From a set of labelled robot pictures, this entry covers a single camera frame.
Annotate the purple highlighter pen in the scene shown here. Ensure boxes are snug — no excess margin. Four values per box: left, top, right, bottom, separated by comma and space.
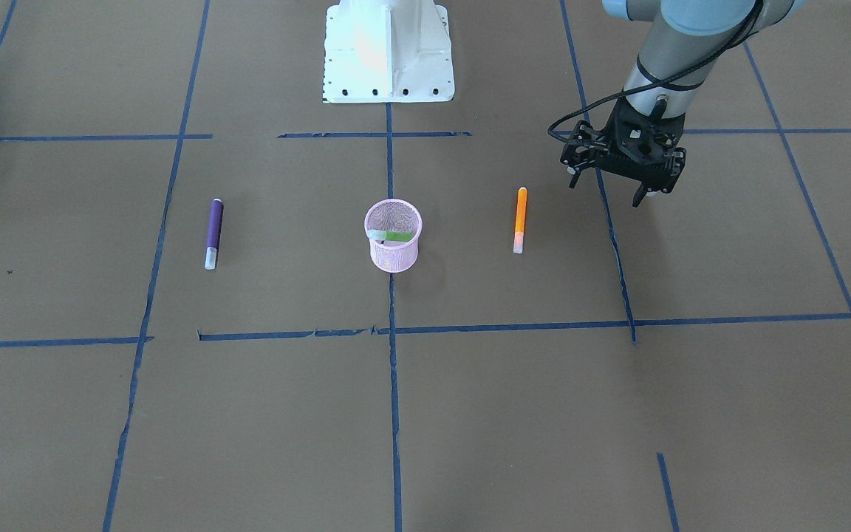
204, 198, 224, 270

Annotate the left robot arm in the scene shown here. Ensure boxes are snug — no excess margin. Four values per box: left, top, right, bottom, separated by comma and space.
600, 1, 802, 208

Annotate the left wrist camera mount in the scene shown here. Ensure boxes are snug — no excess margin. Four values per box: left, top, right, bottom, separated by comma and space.
560, 120, 688, 194

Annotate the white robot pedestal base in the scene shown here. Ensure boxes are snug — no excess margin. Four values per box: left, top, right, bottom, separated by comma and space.
322, 1, 456, 104

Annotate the orange highlighter pen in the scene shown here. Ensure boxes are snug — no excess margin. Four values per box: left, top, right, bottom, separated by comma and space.
513, 186, 529, 255

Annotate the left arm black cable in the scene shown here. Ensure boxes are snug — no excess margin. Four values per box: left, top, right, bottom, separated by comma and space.
547, 0, 766, 146

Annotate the green highlighter pen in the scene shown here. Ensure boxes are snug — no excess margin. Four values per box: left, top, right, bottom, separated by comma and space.
366, 229, 416, 245

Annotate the pink mesh pen holder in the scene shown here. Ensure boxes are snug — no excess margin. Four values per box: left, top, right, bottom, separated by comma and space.
363, 199, 423, 275

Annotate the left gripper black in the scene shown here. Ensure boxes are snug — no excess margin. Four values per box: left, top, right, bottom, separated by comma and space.
602, 98, 686, 208

